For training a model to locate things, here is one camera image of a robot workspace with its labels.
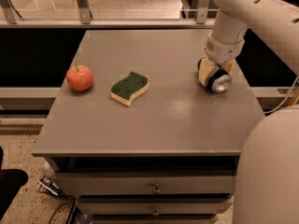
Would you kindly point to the grey drawer cabinet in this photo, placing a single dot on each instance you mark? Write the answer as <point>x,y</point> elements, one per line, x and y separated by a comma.
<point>175,127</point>

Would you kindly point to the middle drawer with knob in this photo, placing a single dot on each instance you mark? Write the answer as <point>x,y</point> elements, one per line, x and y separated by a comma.
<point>153,207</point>

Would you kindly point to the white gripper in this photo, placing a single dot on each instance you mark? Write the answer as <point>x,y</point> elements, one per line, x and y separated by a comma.
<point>222,51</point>

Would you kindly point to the blue pepsi can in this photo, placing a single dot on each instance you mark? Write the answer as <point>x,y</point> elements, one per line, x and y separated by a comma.
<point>220,81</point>

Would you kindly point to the drawer with knob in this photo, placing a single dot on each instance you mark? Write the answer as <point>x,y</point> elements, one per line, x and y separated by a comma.
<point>153,207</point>
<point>96,184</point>

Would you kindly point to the power strip on floor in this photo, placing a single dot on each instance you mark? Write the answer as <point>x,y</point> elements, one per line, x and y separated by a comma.
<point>49,185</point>

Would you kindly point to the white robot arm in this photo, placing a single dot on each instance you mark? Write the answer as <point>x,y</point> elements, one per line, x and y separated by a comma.
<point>263,35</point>

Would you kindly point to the top drawer with knob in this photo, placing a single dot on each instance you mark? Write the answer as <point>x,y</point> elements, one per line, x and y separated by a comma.
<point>96,184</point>

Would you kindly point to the black chair edge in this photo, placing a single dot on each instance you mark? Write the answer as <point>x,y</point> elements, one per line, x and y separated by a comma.
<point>11,180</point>

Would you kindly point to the red apple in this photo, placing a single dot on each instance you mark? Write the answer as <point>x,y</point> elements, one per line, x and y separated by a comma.
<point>79,77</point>

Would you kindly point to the metal railing frame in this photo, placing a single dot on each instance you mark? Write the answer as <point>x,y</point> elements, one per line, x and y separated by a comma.
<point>106,13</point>

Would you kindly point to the green yellow sponge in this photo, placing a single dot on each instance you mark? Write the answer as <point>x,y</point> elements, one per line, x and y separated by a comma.
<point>129,88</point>

